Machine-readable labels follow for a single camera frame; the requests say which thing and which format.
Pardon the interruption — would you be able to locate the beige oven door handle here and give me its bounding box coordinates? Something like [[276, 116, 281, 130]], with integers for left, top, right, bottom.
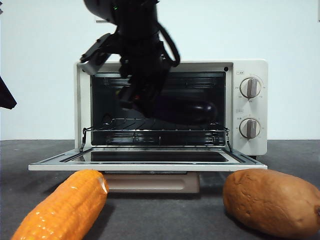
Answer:
[[103, 171, 201, 194]]

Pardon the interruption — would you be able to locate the orange corn cob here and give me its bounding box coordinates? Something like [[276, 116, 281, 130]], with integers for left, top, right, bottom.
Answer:
[[11, 169, 110, 240]]

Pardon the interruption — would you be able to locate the timer knob with beige grip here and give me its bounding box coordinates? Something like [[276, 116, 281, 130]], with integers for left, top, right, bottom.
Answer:
[[239, 118, 261, 140]]

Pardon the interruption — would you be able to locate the dark purple eggplant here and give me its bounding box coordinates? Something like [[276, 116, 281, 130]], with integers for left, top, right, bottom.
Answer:
[[149, 96, 217, 126]]

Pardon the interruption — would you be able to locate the cream Toshiba toaster oven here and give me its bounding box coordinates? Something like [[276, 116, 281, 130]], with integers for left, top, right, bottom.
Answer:
[[73, 58, 269, 158]]

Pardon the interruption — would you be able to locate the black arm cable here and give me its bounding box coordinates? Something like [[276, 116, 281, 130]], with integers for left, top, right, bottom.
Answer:
[[158, 21, 181, 68]]

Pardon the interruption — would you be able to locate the temperature knob with beige grip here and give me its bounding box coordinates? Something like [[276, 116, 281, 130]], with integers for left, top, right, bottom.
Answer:
[[239, 77, 262, 99]]

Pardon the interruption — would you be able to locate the metal wire oven rack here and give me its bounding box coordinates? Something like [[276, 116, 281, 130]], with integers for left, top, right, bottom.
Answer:
[[80, 119, 232, 152]]

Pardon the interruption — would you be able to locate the glass-windowed oven door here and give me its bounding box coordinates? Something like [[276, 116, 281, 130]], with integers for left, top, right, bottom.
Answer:
[[28, 146, 268, 172]]

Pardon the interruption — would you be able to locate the brown sweet potato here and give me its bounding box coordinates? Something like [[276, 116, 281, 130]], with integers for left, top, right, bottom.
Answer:
[[222, 168, 320, 238]]

